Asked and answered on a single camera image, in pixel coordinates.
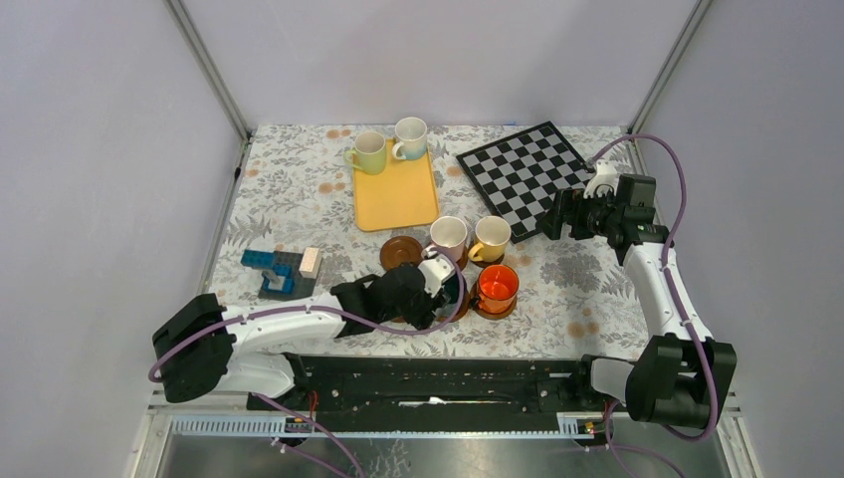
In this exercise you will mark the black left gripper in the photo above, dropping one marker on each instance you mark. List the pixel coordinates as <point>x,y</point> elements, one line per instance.
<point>422,318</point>

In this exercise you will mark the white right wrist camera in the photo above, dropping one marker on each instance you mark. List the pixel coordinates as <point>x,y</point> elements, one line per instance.
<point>601,178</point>

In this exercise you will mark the blue building block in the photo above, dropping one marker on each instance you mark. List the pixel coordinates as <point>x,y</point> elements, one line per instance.
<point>278,277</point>

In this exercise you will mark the beige building block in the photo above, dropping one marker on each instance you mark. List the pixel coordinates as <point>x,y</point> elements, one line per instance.
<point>310,263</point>

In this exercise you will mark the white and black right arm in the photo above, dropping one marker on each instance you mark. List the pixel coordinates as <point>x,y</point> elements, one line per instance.
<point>682,378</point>

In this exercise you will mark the aluminium frame rail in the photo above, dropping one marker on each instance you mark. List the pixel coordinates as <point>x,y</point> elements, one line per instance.
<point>683,41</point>
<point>207,66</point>

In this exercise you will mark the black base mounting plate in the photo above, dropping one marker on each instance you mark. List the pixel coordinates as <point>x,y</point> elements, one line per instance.
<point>442,395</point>

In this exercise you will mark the dark walnut wooden coaster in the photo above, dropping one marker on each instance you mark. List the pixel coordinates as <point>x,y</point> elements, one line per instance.
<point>484,264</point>

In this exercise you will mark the pink mug front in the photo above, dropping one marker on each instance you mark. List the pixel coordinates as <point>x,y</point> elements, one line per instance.
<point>449,235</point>

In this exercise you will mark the yellow plastic tray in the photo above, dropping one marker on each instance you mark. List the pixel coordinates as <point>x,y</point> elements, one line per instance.
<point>403,195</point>

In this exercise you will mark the cream yellow mug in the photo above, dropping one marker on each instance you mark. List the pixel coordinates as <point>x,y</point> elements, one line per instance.
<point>492,235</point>

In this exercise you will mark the pink mug back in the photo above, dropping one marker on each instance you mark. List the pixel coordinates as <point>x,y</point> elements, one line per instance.
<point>369,153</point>

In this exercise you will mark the aluminium frame rail right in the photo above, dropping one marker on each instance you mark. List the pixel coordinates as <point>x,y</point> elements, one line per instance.
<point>683,41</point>

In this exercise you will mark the black and white chessboard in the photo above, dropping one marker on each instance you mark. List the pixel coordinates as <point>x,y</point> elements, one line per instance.
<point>518,175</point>

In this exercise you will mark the brown coaster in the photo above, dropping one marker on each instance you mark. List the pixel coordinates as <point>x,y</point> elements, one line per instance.
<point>400,250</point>
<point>495,316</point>
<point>456,312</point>

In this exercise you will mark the orange cup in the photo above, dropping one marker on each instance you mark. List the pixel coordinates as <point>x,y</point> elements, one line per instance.
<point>496,288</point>

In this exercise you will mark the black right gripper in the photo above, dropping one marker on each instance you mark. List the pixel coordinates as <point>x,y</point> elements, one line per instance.
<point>569,202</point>

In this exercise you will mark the pink mug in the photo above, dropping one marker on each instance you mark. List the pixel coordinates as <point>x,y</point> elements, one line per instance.
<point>369,153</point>
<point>449,235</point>

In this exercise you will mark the white mug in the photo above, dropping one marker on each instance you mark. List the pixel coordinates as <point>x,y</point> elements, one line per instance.
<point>410,139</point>

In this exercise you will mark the grey building block baseplate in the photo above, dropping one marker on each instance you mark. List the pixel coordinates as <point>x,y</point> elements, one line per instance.
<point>296,286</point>

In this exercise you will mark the dark green mug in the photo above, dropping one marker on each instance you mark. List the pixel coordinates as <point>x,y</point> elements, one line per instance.
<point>450,294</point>

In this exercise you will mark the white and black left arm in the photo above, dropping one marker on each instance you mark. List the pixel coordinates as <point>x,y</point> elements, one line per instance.
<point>207,347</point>

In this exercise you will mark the aluminium frame rail left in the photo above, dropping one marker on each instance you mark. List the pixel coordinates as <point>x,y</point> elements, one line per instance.
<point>207,66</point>

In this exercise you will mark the floral patterned tablecloth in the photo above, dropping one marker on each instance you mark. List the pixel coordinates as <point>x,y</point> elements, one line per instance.
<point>295,192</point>

